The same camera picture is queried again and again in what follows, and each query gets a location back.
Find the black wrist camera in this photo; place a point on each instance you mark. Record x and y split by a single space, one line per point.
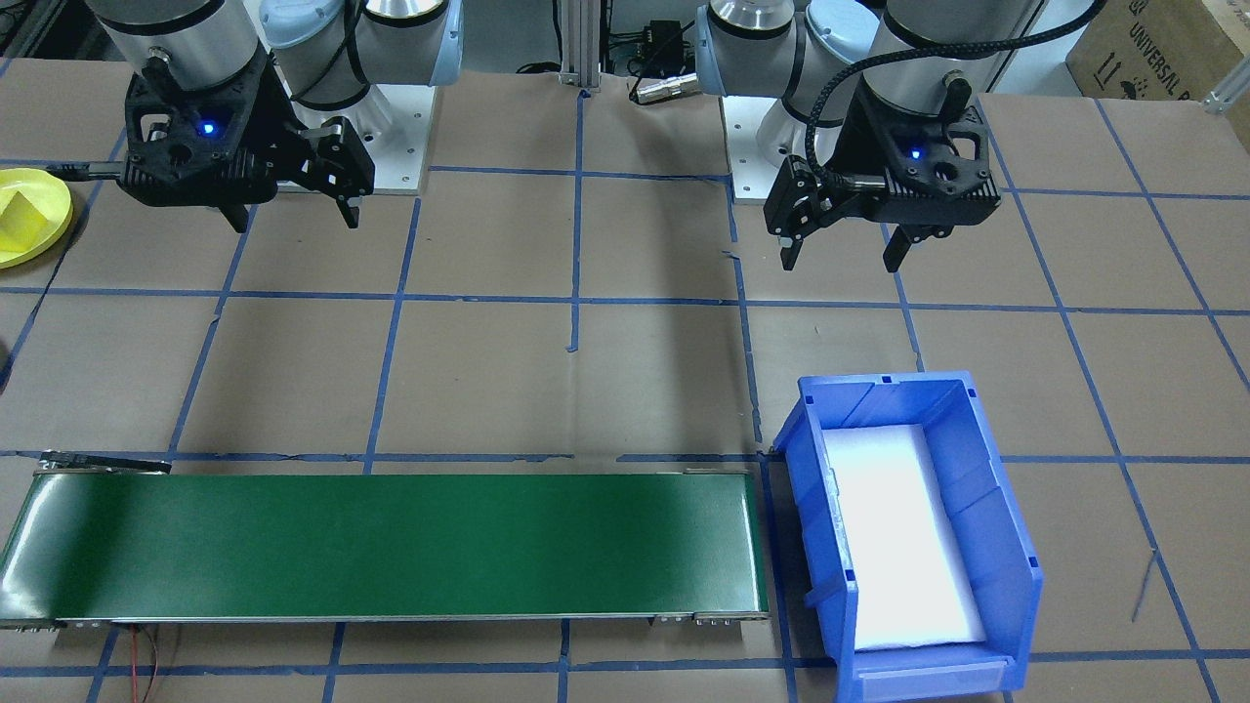
937 202
195 186

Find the yellow foam cube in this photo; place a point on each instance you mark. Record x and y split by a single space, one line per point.
24 220

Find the yellow plastic plate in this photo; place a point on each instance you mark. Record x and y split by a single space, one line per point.
49 190

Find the aluminium profile bar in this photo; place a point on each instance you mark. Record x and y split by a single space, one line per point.
1229 98

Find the brown cardboard box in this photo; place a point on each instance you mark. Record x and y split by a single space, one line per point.
1172 49

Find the blue plastic storage bin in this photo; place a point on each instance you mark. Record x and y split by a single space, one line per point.
996 547

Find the metal bar frame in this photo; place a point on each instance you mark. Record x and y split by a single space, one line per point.
581 39

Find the green belt conveyor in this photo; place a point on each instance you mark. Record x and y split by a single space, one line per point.
391 547

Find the white foam pad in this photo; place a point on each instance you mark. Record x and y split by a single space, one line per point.
898 537

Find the black power supply box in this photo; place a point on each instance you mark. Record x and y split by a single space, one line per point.
666 44

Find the white square base plate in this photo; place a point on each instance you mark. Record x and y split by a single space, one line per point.
747 166
400 146

